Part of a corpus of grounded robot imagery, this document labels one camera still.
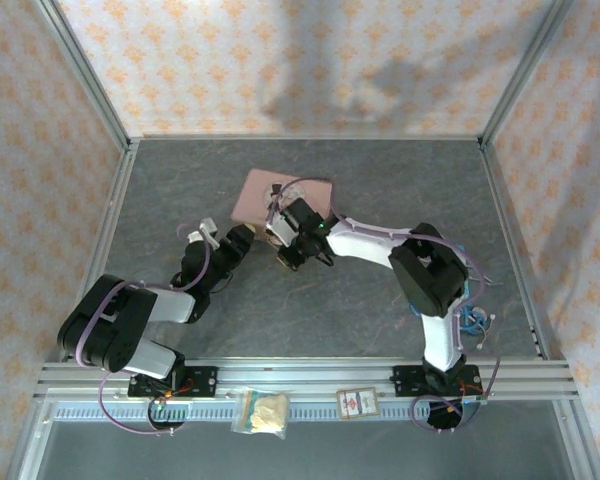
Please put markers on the pink tin box with cartoon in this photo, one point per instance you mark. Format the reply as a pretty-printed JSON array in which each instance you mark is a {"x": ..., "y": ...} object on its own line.
[{"x": 252, "y": 200}]

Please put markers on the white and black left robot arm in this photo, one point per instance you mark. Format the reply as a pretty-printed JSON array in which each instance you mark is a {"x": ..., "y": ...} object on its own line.
[{"x": 172, "y": 305}]

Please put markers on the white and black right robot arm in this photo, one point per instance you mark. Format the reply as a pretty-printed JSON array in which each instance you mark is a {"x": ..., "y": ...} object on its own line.
[{"x": 365, "y": 245}]

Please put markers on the clear plastic bag of snacks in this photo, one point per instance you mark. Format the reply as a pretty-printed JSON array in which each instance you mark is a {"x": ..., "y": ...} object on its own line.
[{"x": 267, "y": 412}]

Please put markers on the small card pack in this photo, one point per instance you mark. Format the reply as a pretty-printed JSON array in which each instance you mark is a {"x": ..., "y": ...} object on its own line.
[{"x": 357, "y": 402}]

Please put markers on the thin aluminium frame rail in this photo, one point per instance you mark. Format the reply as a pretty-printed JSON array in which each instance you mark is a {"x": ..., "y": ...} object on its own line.
[{"x": 305, "y": 137}]

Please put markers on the aluminium side frame rail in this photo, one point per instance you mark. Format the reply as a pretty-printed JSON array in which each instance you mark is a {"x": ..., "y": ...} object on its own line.
[
  {"x": 510, "y": 210},
  {"x": 105, "y": 235}
]

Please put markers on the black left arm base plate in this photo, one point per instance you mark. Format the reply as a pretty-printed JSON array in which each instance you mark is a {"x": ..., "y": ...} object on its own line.
[{"x": 202, "y": 380}]

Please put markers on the wide aluminium frame rail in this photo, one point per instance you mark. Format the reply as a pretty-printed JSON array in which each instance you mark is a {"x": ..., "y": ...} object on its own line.
[{"x": 300, "y": 372}]

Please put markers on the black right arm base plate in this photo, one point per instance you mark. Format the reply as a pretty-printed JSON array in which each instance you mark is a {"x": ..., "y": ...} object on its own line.
[{"x": 405, "y": 380}]

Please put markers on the aluminium frame post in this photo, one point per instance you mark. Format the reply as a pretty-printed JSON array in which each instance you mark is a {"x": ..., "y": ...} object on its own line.
[
  {"x": 525, "y": 70},
  {"x": 85, "y": 70}
]

